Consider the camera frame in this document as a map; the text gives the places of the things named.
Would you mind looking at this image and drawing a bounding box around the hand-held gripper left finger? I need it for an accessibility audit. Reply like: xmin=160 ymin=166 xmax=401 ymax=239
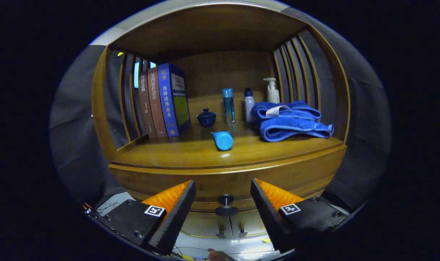
xmin=97 ymin=180 xmax=197 ymax=256

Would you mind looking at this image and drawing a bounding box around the folded blue towel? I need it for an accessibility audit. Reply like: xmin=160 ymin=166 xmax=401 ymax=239
xmin=251 ymin=100 xmax=335 ymax=142

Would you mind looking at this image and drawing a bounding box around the dark brown book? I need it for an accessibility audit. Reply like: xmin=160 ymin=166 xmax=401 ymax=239
xmin=138 ymin=71 xmax=158 ymax=139

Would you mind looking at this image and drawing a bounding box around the tall blue glass bottle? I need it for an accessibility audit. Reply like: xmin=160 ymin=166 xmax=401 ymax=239
xmin=222 ymin=88 xmax=235 ymax=124

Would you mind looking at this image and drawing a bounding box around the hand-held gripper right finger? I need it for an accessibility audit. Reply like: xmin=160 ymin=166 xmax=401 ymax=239
xmin=250 ymin=178 xmax=349 ymax=253

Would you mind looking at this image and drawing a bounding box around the wooden drawer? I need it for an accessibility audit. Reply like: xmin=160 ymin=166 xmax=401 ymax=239
xmin=108 ymin=144 xmax=348 ymax=212

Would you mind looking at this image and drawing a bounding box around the wooden countertop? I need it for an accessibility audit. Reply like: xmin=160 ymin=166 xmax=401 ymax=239
xmin=111 ymin=121 xmax=344 ymax=170

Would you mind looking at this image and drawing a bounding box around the wooden cabinet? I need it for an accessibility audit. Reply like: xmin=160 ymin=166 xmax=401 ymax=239
xmin=91 ymin=4 xmax=351 ymax=240

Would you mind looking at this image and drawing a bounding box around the blue book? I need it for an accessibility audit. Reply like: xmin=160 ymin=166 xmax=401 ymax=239
xmin=158 ymin=63 xmax=191 ymax=137

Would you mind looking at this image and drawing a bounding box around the reddish brown book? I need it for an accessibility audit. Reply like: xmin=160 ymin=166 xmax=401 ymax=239
xmin=147 ymin=67 xmax=168 ymax=138

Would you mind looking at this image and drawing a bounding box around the wooden cabinet door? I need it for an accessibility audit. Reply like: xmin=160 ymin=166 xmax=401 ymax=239
xmin=180 ymin=212 xmax=229 ymax=239
xmin=231 ymin=210 xmax=275 ymax=240

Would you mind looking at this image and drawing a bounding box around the black drawer knob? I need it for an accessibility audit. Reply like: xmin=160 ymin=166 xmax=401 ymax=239
xmin=215 ymin=194 xmax=238 ymax=217

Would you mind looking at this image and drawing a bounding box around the white pump bottle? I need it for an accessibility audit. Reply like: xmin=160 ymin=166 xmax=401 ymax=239
xmin=263 ymin=78 xmax=280 ymax=104

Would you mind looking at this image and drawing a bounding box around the blue tube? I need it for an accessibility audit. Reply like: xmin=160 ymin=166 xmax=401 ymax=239
xmin=211 ymin=131 xmax=234 ymax=151

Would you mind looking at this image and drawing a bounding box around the blue lidded teacup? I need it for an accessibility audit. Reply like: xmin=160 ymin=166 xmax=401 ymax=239
xmin=196 ymin=108 xmax=217 ymax=128

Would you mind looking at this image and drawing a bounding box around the white bottle blue cap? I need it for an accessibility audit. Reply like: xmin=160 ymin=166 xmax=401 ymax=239
xmin=244 ymin=88 xmax=255 ymax=123

